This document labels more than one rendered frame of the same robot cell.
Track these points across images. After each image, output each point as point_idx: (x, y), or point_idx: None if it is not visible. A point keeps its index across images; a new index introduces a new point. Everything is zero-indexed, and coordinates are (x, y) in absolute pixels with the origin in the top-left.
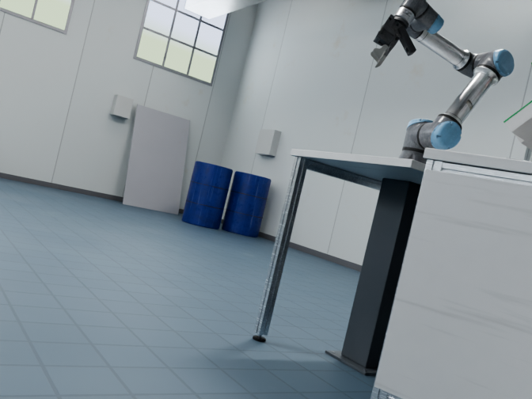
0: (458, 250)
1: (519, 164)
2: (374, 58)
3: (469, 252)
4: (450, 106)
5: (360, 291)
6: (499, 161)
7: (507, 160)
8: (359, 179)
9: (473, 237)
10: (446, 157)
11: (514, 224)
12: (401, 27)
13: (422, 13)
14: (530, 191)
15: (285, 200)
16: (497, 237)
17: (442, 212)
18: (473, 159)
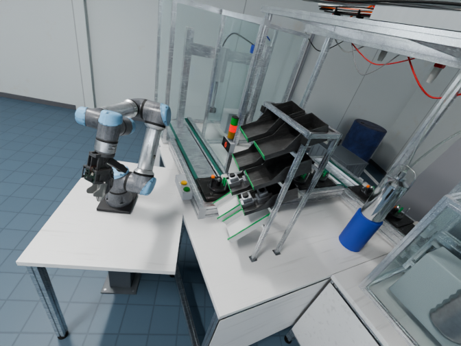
0: (236, 329)
1: (265, 300)
2: (91, 193)
3: (241, 327)
4: (143, 163)
5: None
6: (256, 303)
7: (261, 301)
8: None
9: (243, 323)
10: (231, 314)
11: (259, 313)
12: (110, 160)
13: (121, 134)
14: (267, 303)
15: (36, 286)
16: (252, 318)
17: (228, 326)
18: (245, 308)
